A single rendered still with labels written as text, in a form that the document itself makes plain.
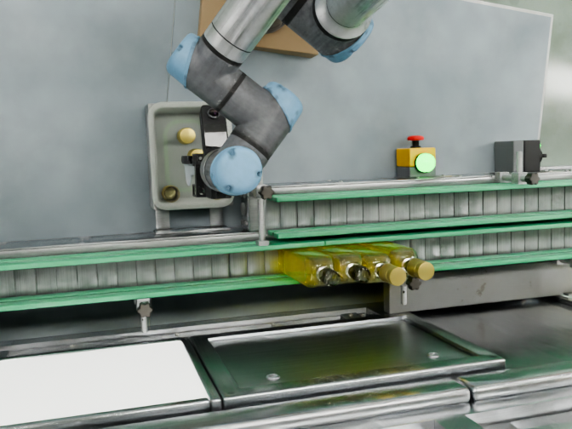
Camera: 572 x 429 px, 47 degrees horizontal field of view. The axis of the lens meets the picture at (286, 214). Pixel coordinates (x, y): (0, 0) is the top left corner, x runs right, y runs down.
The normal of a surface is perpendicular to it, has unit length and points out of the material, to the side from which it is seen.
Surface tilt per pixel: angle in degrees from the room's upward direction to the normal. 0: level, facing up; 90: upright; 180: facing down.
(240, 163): 0
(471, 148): 0
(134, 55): 0
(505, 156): 90
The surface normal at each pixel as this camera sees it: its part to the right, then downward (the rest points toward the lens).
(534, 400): -0.04, -0.99
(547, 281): 0.29, 0.08
